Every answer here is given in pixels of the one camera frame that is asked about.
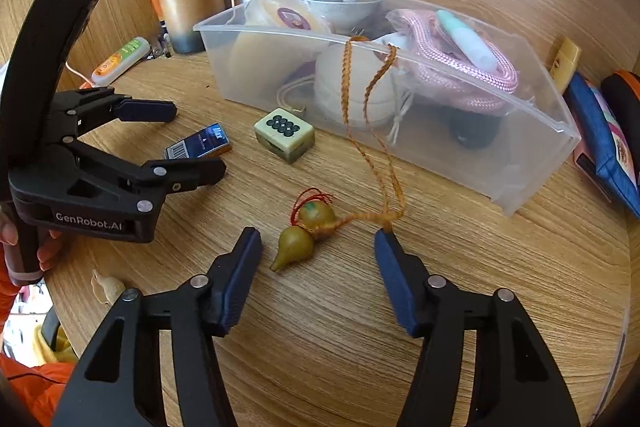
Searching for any pink round case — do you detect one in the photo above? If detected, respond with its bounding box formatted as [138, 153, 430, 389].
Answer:
[232, 0, 333, 75]

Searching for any green mahjong tile block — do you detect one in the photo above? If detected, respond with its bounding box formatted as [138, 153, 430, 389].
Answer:
[253, 108, 317, 165]

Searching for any black round object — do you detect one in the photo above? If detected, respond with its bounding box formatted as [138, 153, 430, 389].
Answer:
[450, 107, 501, 150]

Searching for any clear plastic storage bin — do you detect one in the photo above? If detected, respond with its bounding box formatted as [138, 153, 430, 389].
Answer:
[193, 0, 582, 219]

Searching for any blue card box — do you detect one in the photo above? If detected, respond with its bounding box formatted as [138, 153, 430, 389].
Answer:
[164, 123, 233, 160]

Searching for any cream round case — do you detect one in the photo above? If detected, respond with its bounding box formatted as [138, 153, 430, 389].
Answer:
[314, 44, 401, 130]

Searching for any white bowl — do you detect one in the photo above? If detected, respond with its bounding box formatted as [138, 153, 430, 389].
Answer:
[300, 0, 383, 32]

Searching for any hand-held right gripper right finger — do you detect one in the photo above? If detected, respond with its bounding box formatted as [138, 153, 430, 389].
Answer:
[374, 228, 582, 427]

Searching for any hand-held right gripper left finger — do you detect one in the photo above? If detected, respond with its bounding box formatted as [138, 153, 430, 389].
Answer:
[50, 227, 264, 427]

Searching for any teal white tube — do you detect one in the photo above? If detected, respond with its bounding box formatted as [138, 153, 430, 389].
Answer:
[436, 9, 498, 70]

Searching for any orange jacket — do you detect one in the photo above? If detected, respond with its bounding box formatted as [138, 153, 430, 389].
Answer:
[0, 349, 76, 427]

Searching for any yellow cloth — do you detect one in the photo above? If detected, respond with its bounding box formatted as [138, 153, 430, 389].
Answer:
[37, 324, 78, 365]

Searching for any blue patterned pencil pouch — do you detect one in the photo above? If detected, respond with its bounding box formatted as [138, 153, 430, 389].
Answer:
[565, 72, 640, 223]

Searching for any person's left forearm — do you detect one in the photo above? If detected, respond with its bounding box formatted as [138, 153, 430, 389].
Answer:
[0, 252, 26, 310]

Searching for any person's left hand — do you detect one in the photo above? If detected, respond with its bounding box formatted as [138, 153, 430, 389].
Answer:
[0, 206, 67, 273]

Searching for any black orange zip case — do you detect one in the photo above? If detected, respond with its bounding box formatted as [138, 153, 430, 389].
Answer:
[599, 69, 640, 128]

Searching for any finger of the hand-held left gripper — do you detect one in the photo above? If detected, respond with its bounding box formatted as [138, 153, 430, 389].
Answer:
[46, 87, 179, 144]
[61, 138, 228, 214]

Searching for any beige seashell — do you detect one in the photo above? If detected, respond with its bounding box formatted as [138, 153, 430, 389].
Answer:
[90, 269, 126, 305]

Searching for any green orange tube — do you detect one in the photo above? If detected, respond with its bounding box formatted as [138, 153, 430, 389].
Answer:
[91, 37, 151, 86]

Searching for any yellow sunscreen bottle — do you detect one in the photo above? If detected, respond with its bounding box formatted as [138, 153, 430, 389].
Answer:
[547, 37, 582, 100]

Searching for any pink braided rope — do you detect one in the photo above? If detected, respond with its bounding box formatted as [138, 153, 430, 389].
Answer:
[387, 8, 521, 112]

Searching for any brown mug with handle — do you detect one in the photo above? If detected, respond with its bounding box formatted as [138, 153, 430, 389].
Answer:
[154, 0, 238, 55]

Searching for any gourd pendant with orange cord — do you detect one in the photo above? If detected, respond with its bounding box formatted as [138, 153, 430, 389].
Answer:
[270, 36, 408, 274]

